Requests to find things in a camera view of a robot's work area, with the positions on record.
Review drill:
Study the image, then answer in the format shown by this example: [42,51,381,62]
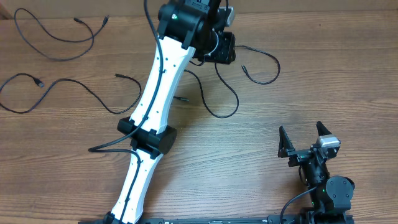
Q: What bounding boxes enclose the braided black USB-C cable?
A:
[172,45,281,119]

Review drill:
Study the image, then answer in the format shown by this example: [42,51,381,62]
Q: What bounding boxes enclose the thin black USB-A cable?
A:
[0,73,142,115]

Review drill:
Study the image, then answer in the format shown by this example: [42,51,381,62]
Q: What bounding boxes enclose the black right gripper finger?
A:
[278,126,295,157]
[316,121,331,136]

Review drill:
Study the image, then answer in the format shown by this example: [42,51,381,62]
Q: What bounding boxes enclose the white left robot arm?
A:
[102,1,235,223]

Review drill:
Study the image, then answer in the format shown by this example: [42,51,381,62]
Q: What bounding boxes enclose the thick smooth black USB cable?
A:
[13,7,110,62]

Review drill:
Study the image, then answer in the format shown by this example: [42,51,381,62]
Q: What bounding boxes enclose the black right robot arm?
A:
[278,121,355,216]

